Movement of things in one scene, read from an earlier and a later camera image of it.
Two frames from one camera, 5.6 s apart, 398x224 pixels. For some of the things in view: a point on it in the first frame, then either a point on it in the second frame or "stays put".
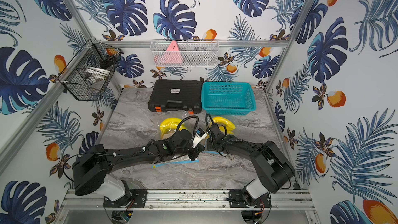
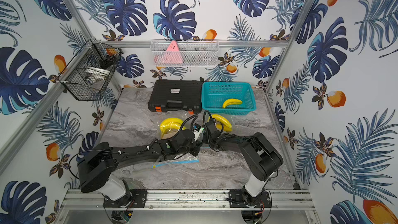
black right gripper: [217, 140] stays put
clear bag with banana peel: [176, 159] stays put
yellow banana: [220, 121] -> [231, 101]
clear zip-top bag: [227, 125] stays put
